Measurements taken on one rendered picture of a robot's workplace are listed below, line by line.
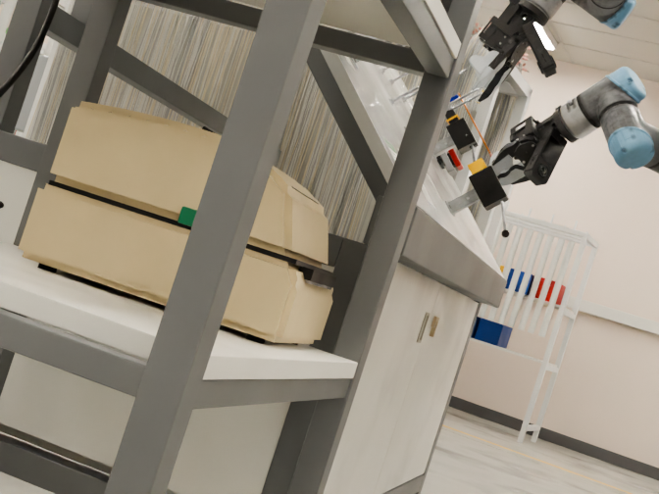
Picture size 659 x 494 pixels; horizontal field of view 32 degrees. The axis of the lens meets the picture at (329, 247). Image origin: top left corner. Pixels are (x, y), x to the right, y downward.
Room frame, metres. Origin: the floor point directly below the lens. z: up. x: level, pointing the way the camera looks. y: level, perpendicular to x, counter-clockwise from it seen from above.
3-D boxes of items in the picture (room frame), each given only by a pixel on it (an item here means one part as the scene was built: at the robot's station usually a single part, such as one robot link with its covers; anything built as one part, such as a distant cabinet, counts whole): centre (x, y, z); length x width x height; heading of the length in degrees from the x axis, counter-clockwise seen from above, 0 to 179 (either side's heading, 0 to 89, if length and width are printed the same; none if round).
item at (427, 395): (2.31, -0.27, 0.60); 0.55 x 0.03 x 0.39; 165
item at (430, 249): (2.04, -0.22, 0.83); 1.18 x 0.05 x 0.06; 165
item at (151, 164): (1.29, 0.14, 0.76); 0.30 x 0.21 x 0.20; 78
